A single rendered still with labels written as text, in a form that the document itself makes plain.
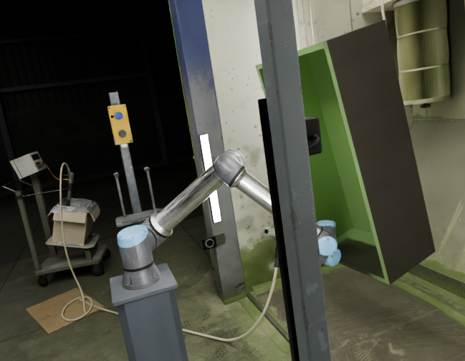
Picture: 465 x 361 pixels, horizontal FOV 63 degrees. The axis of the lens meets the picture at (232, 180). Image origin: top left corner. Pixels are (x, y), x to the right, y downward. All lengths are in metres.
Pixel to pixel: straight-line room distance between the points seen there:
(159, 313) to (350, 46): 1.49
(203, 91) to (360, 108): 1.20
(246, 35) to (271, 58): 2.13
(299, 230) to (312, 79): 1.76
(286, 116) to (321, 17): 2.46
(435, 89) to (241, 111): 1.35
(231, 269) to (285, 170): 2.24
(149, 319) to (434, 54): 2.46
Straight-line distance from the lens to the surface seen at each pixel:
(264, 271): 2.98
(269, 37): 0.66
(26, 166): 4.16
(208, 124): 2.62
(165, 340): 2.03
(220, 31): 2.73
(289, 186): 0.67
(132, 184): 2.76
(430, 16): 3.06
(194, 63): 2.63
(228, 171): 1.67
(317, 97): 2.40
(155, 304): 1.93
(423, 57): 3.03
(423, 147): 3.38
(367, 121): 1.82
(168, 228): 2.01
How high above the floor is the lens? 1.43
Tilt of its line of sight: 11 degrees down
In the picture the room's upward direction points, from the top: 9 degrees counter-clockwise
